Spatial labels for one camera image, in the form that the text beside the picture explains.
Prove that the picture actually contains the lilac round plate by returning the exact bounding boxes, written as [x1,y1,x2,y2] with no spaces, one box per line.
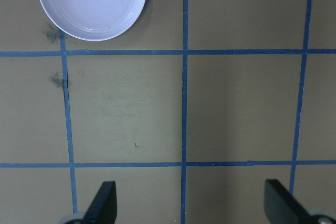
[36,0,148,42]

